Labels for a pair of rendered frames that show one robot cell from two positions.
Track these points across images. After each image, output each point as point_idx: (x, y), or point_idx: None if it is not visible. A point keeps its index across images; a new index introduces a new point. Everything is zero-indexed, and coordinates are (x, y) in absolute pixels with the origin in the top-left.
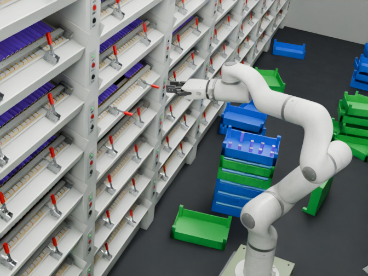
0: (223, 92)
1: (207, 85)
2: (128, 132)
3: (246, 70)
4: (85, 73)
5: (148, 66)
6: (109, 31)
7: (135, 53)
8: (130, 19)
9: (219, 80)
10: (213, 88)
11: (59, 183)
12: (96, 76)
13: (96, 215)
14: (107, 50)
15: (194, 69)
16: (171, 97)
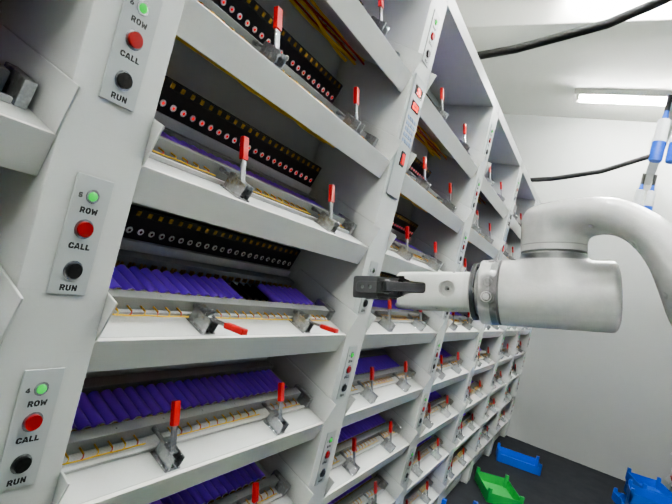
0: (528, 283)
1: (474, 269)
2: (241, 432)
3: (622, 199)
4: (86, 26)
5: (324, 308)
6: (228, 29)
7: (298, 219)
8: (300, 103)
9: (513, 260)
10: (496, 272)
11: None
12: (144, 107)
13: None
14: (230, 167)
15: (405, 390)
16: (359, 411)
